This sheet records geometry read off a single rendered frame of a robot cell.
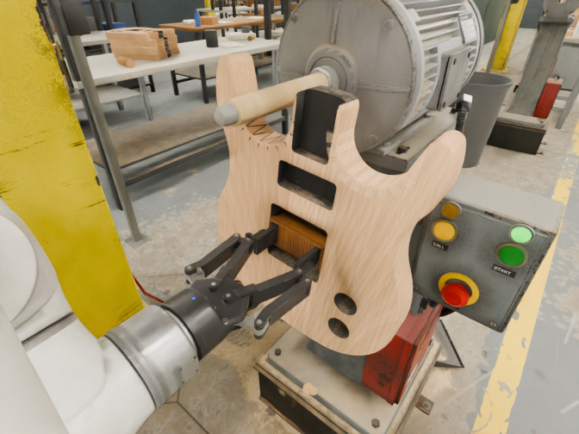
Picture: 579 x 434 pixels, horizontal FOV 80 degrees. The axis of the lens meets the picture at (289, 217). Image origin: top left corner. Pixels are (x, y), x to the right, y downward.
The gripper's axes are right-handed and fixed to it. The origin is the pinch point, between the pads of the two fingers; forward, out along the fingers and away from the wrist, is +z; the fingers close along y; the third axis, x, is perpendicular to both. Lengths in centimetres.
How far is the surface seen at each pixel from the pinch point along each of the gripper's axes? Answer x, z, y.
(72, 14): 8, 43, -154
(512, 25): -32, 733, -99
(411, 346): -43, 31, 19
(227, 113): 19.4, -5.9, -6.6
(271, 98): 19.7, 1.1, -6.2
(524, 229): 8.3, 15.3, 25.0
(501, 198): 8.5, 20.8, 21.0
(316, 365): -76, 28, -4
